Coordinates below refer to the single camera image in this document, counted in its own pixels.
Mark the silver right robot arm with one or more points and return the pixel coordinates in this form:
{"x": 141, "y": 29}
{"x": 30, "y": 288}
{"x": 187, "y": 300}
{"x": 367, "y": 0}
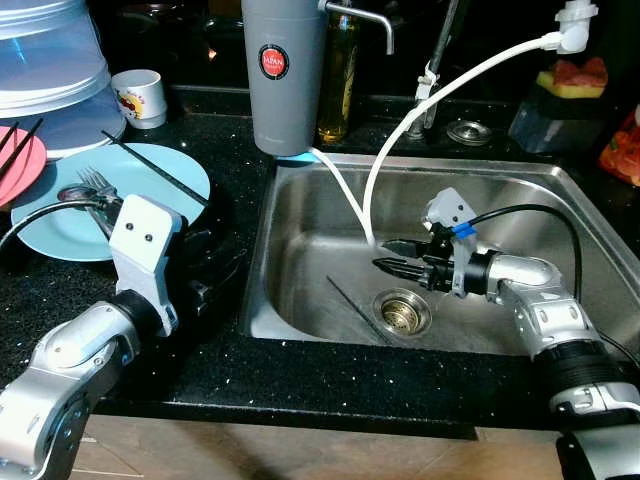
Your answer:
{"x": 545, "y": 320}

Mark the chrome filter spout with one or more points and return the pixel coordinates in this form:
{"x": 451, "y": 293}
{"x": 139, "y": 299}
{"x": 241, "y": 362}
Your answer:
{"x": 362, "y": 13}

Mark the metal sink drain strainer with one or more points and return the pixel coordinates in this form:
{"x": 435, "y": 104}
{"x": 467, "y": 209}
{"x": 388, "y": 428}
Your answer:
{"x": 402, "y": 313}

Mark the beige cabinet door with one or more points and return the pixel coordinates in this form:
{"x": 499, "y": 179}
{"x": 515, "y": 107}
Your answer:
{"x": 300, "y": 455}

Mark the light blue plate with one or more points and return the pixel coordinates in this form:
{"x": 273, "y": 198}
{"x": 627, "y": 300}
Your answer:
{"x": 70, "y": 235}

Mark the olive oil bottle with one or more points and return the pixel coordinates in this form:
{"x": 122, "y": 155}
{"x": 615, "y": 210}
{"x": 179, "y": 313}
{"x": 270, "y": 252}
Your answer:
{"x": 338, "y": 90}

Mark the pink plate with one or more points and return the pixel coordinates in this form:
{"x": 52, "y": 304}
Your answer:
{"x": 20, "y": 185}

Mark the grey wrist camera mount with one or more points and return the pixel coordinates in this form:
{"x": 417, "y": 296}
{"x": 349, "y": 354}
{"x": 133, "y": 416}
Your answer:
{"x": 448, "y": 210}
{"x": 145, "y": 240}

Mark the round metal counter cap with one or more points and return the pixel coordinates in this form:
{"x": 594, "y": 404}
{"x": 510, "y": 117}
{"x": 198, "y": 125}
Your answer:
{"x": 469, "y": 133}

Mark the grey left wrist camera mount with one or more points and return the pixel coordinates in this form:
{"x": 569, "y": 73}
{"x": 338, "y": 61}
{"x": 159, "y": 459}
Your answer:
{"x": 145, "y": 240}

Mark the grey water filter canister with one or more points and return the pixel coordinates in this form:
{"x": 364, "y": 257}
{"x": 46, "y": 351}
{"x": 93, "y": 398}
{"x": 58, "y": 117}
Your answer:
{"x": 285, "y": 110}

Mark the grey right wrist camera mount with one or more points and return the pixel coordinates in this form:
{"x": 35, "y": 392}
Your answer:
{"x": 448, "y": 210}

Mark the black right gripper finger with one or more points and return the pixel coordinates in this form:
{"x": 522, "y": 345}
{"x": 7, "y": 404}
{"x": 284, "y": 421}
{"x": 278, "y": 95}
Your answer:
{"x": 405, "y": 247}
{"x": 400, "y": 270}

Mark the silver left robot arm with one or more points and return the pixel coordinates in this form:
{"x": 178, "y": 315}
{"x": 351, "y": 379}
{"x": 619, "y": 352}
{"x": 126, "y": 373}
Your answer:
{"x": 60, "y": 370}

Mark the dark sponge holder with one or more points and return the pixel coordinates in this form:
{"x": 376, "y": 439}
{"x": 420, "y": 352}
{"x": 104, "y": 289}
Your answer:
{"x": 550, "y": 125}

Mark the thin white tube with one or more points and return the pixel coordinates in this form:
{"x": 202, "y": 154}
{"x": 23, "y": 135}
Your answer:
{"x": 335, "y": 187}

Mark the chrome sink faucet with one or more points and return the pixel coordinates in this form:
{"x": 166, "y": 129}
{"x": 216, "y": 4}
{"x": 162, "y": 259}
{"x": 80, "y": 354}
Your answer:
{"x": 441, "y": 50}

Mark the white printed mug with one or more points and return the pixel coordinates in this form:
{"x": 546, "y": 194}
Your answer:
{"x": 138, "y": 100}

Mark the silver spoon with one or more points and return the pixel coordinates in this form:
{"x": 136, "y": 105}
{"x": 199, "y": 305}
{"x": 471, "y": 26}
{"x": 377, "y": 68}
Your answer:
{"x": 75, "y": 193}

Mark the red yellow sponge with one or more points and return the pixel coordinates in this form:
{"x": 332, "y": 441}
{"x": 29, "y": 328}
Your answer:
{"x": 575, "y": 78}

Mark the stainless steel sink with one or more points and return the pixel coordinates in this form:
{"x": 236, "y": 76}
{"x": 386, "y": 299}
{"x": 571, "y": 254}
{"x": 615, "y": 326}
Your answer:
{"x": 300, "y": 260}

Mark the fruit print soap dispenser bottle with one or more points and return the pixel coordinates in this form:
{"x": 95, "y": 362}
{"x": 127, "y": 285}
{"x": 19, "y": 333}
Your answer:
{"x": 622, "y": 150}

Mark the silver fork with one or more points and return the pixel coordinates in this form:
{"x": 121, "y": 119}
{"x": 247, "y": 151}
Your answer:
{"x": 95, "y": 182}

